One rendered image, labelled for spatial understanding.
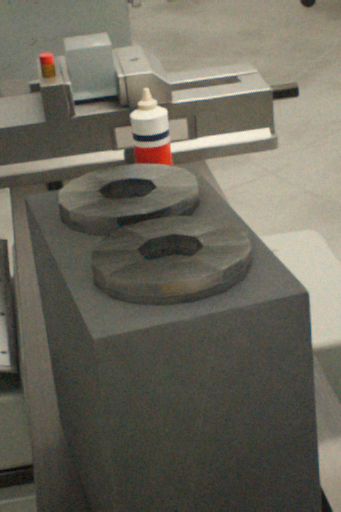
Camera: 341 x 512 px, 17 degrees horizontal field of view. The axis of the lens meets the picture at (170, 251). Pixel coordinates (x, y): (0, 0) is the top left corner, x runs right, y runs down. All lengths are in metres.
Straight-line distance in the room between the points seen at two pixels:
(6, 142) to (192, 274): 0.75
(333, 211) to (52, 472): 2.80
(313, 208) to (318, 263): 2.27
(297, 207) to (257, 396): 2.99
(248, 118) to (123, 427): 0.78
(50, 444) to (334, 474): 0.21
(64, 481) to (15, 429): 0.35
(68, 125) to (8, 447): 0.38
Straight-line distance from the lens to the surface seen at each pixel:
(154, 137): 1.26
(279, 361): 0.63
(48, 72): 1.35
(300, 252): 1.36
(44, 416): 0.89
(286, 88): 1.42
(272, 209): 3.61
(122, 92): 1.33
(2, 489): 1.22
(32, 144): 1.34
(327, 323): 1.20
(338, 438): 0.83
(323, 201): 3.65
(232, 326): 0.61
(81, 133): 1.34
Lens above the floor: 1.41
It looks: 25 degrees down
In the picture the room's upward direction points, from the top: 6 degrees counter-clockwise
